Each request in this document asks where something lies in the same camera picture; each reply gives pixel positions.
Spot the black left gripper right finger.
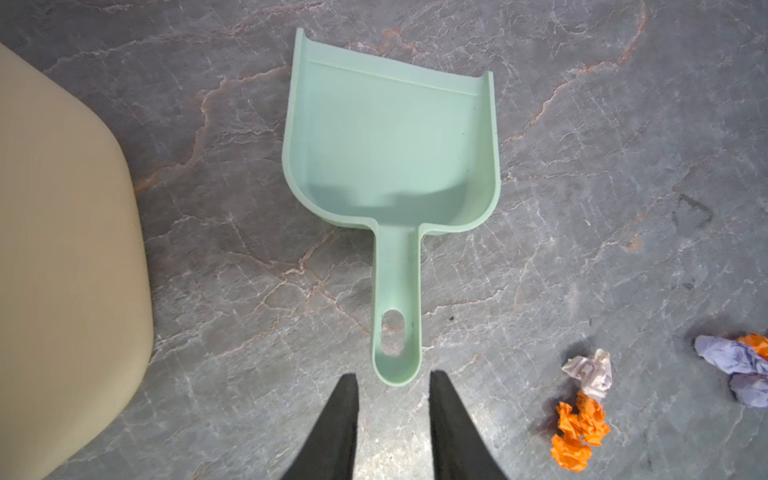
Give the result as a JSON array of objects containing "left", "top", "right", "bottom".
[{"left": 429, "top": 370, "right": 506, "bottom": 479}]

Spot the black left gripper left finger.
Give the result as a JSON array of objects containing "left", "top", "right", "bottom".
[{"left": 282, "top": 373, "right": 359, "bottom": 480}]

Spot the green plastic dustpan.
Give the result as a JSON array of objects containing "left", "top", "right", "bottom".
[{"left": 282, "top": 30, "right": 501, "bottom": 386}]

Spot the orange paper scrap near brush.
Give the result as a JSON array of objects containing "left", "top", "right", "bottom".
[{"left": 550, "top": 391, "right": 610, "bottom": 472}]

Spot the pale crumpled paper scrap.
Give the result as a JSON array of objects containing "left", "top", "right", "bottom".
[{"left": 561, "top": 349, "right": 613, "bottom": 403}]

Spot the beige bin with yellow bag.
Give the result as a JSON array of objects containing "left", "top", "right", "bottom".
[{"left": 1, "top": 48, "right": 153, "bottom": 479}]

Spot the purple paper scrap far right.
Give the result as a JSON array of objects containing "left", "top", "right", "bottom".
[{"left": 694, "top": 335, "right": 767, "bottom": 375}]

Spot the orange paper scrap far right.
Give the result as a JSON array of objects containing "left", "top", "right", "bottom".
[{"left": 738, "top": 334, "right": 768, "bottom": 360}]

